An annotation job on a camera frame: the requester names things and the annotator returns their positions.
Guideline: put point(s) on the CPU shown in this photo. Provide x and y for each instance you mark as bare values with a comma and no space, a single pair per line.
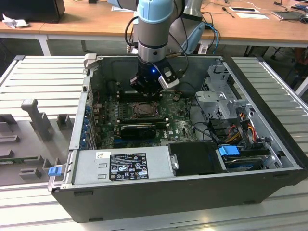
146,110

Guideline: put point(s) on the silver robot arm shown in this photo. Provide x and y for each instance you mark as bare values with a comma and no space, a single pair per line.
152,31

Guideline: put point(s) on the black RAM slot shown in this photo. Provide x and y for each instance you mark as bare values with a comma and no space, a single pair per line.
142,119
125,92
125,97

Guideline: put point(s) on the CPU socket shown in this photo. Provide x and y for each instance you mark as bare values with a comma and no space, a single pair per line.
132,116

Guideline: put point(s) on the blue expansion slot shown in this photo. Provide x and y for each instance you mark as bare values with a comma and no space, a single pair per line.
117,142

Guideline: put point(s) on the round coin battery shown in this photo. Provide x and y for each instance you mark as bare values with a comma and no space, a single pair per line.
176,96

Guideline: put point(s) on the green RAM stick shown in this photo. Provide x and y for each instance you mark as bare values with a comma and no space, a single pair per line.
19,159
144,124

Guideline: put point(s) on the graphics card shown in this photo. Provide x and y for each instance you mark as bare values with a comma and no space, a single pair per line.
137,132

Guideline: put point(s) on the green motherboard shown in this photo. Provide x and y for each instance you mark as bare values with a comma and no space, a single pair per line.
178,127

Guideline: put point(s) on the metal drive cage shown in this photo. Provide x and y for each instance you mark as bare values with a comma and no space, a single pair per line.
209,96

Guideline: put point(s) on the wooden desk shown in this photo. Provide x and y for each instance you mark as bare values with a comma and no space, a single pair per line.
24,29
96,19

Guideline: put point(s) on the black plastic shroud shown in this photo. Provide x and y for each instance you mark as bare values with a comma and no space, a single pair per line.
197,158

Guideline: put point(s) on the grey power supply unit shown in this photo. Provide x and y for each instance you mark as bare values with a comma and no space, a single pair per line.
91,168

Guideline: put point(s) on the hard disk in blue carrier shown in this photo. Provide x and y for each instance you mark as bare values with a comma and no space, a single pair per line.
228,151

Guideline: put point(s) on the black PC case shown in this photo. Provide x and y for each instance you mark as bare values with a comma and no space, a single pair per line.
168,199

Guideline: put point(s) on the blue plastic latch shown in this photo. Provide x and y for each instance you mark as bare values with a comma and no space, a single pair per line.
55,172

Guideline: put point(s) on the grey parts rack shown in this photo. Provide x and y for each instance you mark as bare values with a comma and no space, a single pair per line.
31,144

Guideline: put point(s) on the black box on desk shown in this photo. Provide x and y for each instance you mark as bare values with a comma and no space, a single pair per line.
29,9

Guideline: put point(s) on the crumpled white paper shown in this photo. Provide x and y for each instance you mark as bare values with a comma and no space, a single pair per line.
14,22

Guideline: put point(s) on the grey notebook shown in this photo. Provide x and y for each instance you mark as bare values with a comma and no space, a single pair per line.
288,15

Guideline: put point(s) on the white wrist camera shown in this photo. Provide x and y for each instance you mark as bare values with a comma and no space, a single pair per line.
168,80

